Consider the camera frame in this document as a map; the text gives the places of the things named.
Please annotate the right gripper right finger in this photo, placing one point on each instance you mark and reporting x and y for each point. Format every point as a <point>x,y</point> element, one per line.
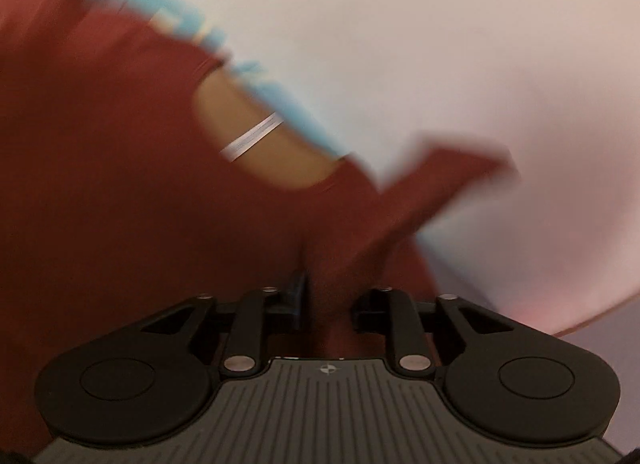
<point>392,314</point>

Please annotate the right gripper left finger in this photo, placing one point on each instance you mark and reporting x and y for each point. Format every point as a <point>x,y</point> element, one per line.
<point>271,322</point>

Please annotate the dark red knit sweater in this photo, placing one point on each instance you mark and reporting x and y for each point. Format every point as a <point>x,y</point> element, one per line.
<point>116,200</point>

